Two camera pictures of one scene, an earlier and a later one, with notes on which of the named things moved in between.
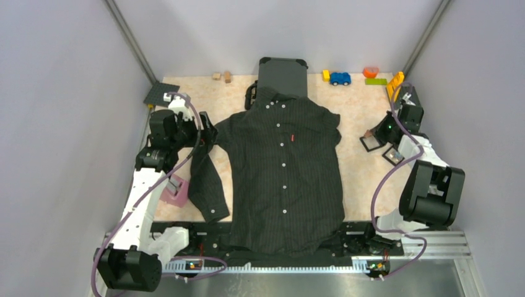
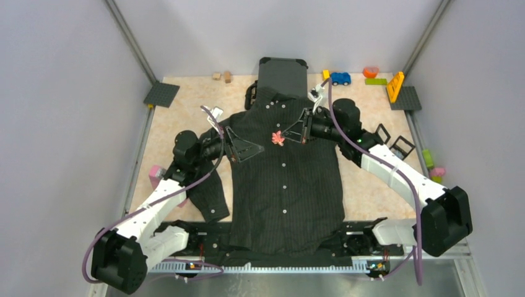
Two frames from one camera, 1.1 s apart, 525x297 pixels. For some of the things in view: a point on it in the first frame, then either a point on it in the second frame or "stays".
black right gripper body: (384, 130) -> (308, 129)
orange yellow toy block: (394, 86) stays
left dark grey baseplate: (155, 96) stays
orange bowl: (370, 72) stays
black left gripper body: (190, 137) -> (231, 149)
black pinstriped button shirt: (275, 167) stays
